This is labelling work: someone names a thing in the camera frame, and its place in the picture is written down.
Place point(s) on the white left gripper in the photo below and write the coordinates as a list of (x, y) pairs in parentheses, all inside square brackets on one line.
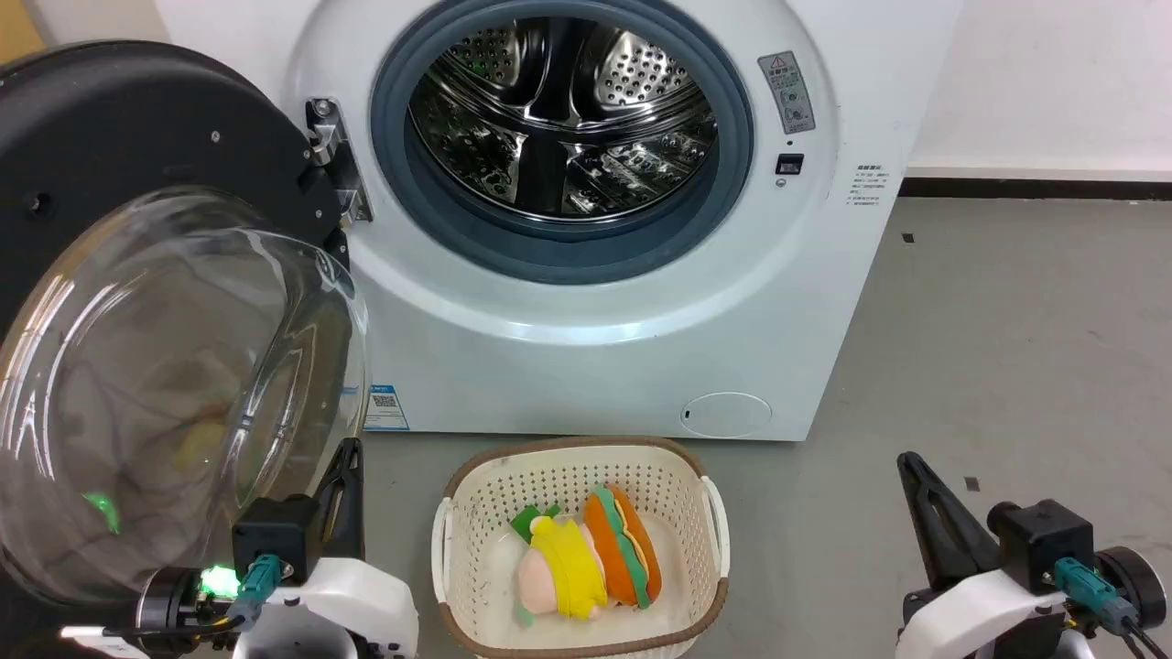
[(348, 609)]

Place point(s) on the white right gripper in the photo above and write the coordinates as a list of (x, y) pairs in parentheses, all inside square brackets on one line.
[(980, 622)]

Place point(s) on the black round glass washer door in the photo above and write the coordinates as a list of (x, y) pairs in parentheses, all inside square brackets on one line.
[(137, 119)]

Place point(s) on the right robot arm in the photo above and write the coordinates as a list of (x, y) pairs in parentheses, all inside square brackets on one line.
[(1135, 586)]

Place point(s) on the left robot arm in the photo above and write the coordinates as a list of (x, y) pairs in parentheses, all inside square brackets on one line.
[(165, 604)]

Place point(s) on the white front-load washing machine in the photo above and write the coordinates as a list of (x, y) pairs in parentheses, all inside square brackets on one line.
[(549, 366)]

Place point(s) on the metal door hinge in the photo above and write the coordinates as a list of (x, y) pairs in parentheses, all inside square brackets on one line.
[(330, 137)]

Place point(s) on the blue white QR sticker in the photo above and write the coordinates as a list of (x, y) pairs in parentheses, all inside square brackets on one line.
[(385, 407)]

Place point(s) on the white plastic laundry basket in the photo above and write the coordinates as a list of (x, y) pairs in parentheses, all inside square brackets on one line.
[(476, 549)]

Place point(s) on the pink yellow plush doll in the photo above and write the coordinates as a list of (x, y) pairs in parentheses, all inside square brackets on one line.
[(568, 567)]

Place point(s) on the oval white filter cover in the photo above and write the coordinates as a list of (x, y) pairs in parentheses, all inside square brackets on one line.
[(726, 415)]

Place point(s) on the orange hamburger plush toy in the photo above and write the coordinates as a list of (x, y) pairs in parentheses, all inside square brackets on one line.
[(623, 549)]

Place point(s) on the stainless steel perforated drum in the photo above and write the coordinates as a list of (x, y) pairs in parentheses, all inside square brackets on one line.
[(568, 119)]

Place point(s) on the grey warning sticker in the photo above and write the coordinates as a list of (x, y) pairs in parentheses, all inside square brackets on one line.
[(787, 91)]

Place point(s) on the beige wooden panel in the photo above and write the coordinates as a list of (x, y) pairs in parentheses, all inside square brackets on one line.
[(14, 27)]

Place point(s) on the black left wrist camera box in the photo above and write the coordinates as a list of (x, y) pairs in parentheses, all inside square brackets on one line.
[(275, 535)]

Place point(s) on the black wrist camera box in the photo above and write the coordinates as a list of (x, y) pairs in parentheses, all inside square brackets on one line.
[(275, 535), (1044, 540)]

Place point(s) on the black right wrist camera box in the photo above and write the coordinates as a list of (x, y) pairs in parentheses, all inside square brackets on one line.
[(1044, 540)]

